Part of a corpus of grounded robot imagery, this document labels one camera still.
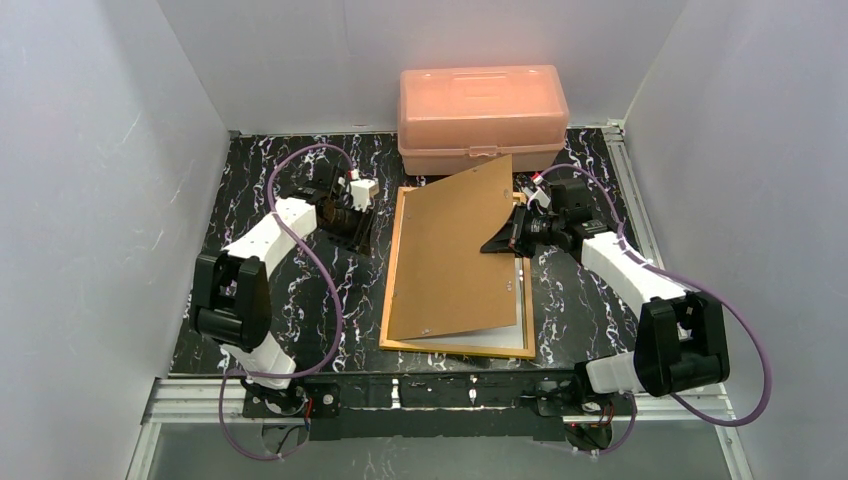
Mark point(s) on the aluminium side rail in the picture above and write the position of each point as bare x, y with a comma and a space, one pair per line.
614, 137

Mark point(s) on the yellow wooden picture frame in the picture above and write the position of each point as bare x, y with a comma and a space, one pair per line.
386, 343

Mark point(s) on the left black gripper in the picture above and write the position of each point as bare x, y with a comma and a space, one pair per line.
361, 221

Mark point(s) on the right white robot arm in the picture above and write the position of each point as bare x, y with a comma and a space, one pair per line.
681, 338

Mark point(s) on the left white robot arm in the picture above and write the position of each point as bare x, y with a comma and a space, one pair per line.
231, 302

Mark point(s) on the building photo print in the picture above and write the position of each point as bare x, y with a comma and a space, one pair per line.
510, 337

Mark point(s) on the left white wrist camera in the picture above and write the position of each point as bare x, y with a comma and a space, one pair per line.
362, 192

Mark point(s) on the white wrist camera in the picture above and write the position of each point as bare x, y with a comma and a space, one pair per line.
537, 197
362, 192

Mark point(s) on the brown cardboard backing board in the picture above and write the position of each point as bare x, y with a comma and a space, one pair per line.
443, 284

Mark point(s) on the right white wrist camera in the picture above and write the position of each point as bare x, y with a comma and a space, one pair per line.
537, 197

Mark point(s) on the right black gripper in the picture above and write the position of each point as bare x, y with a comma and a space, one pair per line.
520, 229

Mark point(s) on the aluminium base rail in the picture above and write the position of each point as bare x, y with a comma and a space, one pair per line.
191, 400

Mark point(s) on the orange plastic storage box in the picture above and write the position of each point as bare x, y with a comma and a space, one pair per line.
452, 119

